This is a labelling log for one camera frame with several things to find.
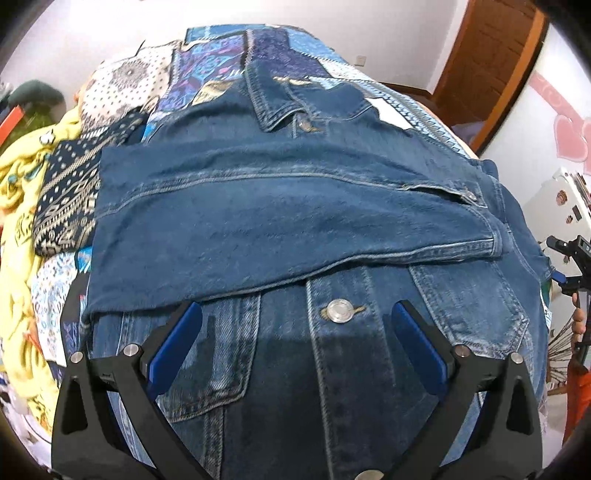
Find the navy patterned cloth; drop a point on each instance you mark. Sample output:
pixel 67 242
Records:
pixel 69 198

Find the olive green patterned box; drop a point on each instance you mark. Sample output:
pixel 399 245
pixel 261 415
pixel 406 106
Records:
pixel 27 129

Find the pink heart wall sticker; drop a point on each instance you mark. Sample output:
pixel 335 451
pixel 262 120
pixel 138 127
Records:
pixel 570 138

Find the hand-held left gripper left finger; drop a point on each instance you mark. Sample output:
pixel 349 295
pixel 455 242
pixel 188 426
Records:
pixel 178 341

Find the white medallion patterned pillow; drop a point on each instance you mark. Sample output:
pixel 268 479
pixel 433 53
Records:
pixel 124 83

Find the white appliance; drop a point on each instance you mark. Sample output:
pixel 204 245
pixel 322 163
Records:
pixel 554 198

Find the person's right hand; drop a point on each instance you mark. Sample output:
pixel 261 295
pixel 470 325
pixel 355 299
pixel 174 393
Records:
pixel 578 323

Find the brown wooden door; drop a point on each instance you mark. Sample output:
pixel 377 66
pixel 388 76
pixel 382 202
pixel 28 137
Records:
pixel 489 60

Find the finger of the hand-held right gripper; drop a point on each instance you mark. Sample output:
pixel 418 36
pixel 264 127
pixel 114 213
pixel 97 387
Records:
pixel 565 282
pixel 561 244

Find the blue patchwork bedspread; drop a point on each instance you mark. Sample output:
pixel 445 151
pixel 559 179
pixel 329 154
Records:
pixel 217 69

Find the blue denim jacket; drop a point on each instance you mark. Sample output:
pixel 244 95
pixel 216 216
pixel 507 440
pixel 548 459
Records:
pixel 277 207

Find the yellow fleece blanket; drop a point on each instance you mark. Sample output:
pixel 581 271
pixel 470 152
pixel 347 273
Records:
pixel 18 295

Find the orange box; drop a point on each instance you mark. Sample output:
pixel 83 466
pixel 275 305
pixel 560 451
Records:
pixel 10 121

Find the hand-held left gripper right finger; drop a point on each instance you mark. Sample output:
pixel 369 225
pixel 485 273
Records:
pixel 418 344

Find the white wall socket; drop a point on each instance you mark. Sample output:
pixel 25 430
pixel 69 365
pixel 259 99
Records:
pixel 361 59

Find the dark green plush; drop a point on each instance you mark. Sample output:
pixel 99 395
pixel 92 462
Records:
pixel 37 92

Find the orange cloth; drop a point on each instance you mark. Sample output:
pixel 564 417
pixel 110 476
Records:
pixel 577 401

